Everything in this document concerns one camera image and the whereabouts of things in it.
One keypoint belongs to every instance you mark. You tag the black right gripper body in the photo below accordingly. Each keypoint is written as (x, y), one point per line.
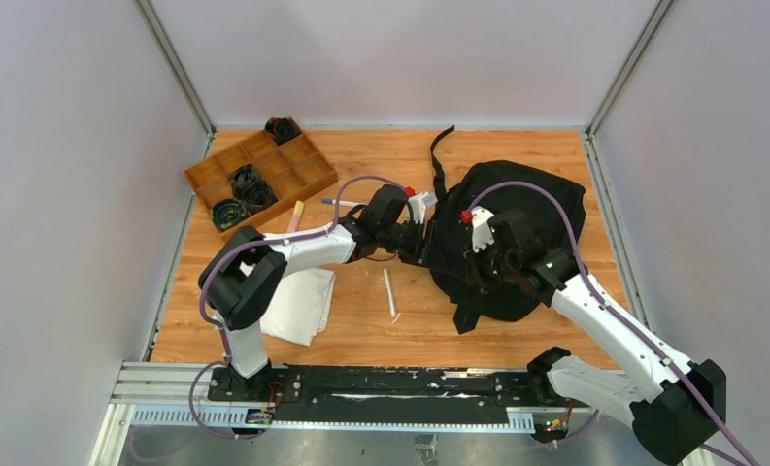
(492, 269)

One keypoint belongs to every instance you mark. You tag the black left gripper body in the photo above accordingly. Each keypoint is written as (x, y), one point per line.
(424, 243)

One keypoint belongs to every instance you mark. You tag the yellow white pen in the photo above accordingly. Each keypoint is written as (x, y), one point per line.
(390, 294)

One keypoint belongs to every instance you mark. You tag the black backpack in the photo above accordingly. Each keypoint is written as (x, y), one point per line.
(533, 210)

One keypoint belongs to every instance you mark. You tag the blue white marker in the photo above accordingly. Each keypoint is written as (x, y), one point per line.
(342, 203)

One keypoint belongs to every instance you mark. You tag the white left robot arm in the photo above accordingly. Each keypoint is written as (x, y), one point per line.
(243, 278)

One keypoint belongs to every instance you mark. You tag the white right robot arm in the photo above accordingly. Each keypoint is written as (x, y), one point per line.
(671, 402)

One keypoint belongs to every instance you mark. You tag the pink yellow highlighter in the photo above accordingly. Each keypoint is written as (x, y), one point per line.
(296, 216)

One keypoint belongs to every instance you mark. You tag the white folded cloth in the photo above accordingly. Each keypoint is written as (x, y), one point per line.
(300, 307)

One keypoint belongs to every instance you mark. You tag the wooden compartment tray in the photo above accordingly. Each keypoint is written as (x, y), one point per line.
(295, 171)

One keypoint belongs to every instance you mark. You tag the rolled dark belt centre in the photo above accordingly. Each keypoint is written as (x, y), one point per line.
(259, 197)

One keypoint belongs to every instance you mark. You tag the rolled dark belt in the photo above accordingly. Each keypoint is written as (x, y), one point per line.
(282, 129)
(227, 213)
(243, 178)
(259, 197)

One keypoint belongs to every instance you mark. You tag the rolled dark belt top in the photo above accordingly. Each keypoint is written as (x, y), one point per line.
(282, 129)

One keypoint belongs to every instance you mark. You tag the rolled dark belt middle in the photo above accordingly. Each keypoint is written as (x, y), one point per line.
(243, 178)

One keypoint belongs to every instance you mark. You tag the rolled dark belt front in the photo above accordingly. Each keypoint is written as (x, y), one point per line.
(227, 213)

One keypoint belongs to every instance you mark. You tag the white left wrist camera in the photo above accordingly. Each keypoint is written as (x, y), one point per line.
(418, 203)

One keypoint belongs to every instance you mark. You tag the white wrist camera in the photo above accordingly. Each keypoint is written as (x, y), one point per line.
(418, 203)
(481, 232)

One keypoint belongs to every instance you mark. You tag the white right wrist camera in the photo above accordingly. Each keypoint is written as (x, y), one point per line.
(481, 232)

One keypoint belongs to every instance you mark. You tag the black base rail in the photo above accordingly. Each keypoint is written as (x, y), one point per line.
(387, 395)

